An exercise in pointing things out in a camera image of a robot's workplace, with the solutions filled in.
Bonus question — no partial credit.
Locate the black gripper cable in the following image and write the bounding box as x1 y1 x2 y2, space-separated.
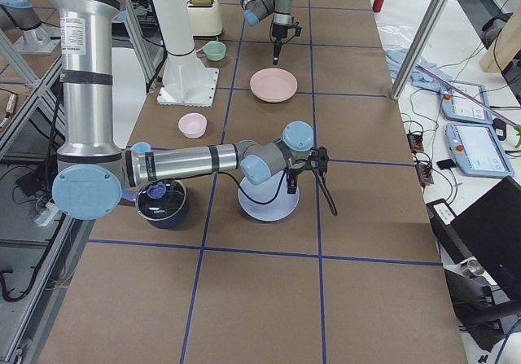
237 151 339 217

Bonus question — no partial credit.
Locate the teach pendant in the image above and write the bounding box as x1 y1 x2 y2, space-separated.
445 122 514 178
440 81 493 125

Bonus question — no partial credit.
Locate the dark blue pot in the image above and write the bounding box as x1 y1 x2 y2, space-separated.
120 178 190 231

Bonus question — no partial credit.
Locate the aluminium frame post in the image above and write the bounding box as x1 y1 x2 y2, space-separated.
389 0 448 100

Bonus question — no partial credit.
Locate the blue cloth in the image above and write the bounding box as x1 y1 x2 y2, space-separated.
384 48 453 93

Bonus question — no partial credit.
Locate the light blue cup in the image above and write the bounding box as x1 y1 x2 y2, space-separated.
130 142 151 154

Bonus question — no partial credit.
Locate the cream toaster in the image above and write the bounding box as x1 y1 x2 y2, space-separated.
186 0 223 37

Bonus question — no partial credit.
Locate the teach pendant near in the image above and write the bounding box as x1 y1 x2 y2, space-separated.
445 122 514 178

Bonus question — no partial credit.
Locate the pink bowl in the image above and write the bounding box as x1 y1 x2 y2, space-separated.
177 112 208 138

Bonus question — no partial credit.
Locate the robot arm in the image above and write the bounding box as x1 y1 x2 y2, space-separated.
239 0 302 66
50 0 338 221

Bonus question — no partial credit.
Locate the pink plate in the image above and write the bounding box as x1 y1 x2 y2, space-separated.
250 68 298 103

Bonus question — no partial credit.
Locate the teach pendant far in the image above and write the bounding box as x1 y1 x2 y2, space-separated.
440 81 493 125

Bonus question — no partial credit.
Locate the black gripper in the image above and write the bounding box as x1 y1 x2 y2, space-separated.
270 12 302 65
286 147 329 194

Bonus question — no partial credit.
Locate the green bowl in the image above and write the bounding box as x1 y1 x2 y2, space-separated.
202 41 226 62

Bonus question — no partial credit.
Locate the black laptop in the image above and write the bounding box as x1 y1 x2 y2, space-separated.
427 177 520 300

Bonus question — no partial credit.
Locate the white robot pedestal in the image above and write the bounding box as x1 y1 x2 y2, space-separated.
152 0 219 107

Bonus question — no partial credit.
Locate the light blue plate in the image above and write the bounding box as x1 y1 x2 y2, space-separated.
238 171 300 221

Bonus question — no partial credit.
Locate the glass pot lid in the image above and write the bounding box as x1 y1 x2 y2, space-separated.
136 178 188 221

